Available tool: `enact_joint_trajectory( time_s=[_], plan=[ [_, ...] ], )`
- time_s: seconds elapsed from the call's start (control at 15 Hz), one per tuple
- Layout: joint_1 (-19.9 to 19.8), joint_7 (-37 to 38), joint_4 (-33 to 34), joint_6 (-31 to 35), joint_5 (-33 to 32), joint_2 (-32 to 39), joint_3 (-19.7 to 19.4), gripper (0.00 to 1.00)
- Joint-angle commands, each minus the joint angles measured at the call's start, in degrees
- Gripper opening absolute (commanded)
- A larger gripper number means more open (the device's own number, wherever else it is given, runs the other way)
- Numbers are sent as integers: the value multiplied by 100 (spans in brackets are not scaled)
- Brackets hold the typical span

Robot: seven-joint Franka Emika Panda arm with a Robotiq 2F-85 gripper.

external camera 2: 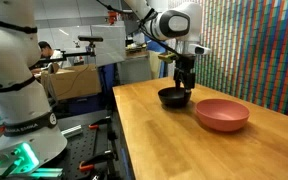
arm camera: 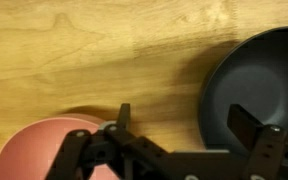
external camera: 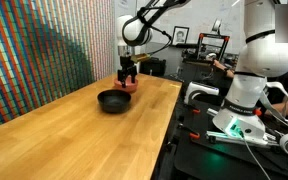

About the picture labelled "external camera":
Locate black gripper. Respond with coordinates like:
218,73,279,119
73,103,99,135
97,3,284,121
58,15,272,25
117,54,139,89

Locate black bowl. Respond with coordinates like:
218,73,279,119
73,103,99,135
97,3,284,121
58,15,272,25
96,89,132,114

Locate white handheld controller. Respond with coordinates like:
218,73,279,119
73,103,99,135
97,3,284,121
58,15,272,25
211,18,223,35

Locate pink bowl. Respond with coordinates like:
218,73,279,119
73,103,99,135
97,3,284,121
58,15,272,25
113,75,140,94

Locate person's hand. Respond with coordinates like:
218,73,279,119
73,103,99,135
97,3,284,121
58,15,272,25
212,59,226,72

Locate black equipment case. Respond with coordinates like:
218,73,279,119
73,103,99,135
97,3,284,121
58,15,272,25
139,57,167,77

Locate framed portrait picture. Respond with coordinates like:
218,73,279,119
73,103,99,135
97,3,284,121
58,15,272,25
171,25,191,46

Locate white grey box device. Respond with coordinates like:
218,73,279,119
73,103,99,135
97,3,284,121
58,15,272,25
183,81,220,106

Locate black robot cart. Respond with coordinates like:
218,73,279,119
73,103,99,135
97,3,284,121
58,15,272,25
152,96,288,180

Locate orange knob at base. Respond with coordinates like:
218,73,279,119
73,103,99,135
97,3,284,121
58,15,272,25
252,107,264,117

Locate gold wrist camera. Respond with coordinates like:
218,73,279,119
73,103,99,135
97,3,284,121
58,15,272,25
130,52,151,64

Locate colourful striped wall panel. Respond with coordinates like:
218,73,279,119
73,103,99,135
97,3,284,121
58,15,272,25
0,0,117,133

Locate black orange 3D printer frame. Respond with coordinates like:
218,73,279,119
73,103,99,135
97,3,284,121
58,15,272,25
196,32,231,63

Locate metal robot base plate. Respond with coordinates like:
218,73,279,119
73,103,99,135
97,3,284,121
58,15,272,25
205,129,279,148

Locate white cable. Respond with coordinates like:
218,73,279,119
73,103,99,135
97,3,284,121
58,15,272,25
238,130,272,180

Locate white curved strap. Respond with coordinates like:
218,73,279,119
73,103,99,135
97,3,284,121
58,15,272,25
259,81,288,122

